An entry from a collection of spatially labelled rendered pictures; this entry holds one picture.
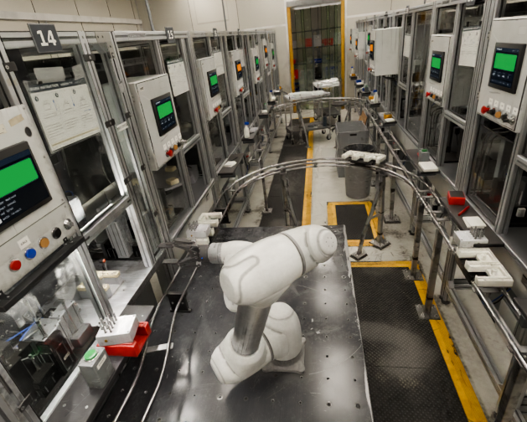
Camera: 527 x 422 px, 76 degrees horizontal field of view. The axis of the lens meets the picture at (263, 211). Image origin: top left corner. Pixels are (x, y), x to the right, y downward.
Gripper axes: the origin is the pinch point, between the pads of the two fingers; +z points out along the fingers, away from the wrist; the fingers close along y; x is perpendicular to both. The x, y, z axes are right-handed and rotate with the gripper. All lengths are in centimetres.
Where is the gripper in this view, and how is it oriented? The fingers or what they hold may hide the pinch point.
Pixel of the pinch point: (167, 253)
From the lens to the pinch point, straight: 157.6
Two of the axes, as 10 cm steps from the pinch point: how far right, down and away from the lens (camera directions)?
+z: -9.8, 0.3, 1.7
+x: -1.4, 4.7, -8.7
